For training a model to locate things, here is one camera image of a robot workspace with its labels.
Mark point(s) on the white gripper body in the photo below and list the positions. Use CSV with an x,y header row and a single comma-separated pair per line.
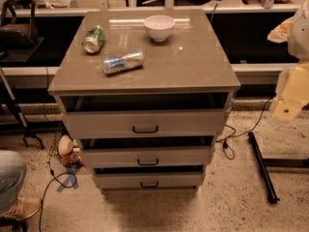
x,y
299,38

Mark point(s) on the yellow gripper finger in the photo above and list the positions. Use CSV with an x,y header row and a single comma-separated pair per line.
x,y
282,111

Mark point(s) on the grey drawer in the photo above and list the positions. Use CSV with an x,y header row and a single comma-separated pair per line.
x,y
160,123
140,157
149,180

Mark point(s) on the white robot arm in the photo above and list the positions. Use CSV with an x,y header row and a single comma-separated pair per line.
x,y
294,31

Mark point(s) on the grey drawer cabinet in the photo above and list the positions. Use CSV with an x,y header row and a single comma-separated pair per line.
x,y
188,71

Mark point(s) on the black floor stand bar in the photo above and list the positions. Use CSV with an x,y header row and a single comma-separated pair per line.
x,y
271,194

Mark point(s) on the white bowl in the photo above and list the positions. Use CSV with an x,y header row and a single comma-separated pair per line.
x,y
159,27

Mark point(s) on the blue silver soda can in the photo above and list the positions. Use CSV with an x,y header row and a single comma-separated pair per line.
x,y
121,63

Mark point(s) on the green crushed soda can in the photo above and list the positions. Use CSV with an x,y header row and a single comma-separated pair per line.
x,y
94,39

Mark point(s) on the blue tape cross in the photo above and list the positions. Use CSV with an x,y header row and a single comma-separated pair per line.
x,y
68,179

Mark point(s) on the black chair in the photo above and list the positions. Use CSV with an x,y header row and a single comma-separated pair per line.
x,y
18,41

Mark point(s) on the person's leg in jeans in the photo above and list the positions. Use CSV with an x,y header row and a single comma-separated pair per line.
x,y
12,175

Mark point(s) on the brown shoe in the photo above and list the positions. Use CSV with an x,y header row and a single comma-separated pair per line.
x,y
23,208

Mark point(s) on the black tripod leg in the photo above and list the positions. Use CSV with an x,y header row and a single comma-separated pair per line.
x,y
10,102

